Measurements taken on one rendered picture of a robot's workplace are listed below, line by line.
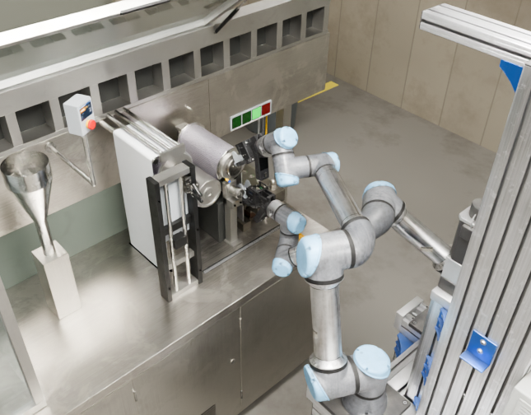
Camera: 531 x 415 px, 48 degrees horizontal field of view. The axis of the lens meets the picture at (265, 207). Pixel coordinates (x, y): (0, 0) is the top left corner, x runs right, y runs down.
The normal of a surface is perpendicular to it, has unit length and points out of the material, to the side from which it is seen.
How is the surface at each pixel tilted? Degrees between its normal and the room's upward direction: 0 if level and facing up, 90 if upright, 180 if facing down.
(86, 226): 90
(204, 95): 90
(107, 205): 90
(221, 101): 90
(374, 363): 8
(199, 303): 0
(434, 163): 0
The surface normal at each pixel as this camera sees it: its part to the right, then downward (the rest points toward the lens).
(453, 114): -0.75, 0.40
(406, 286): 0.02, -0.78
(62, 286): 0.69, 0.47
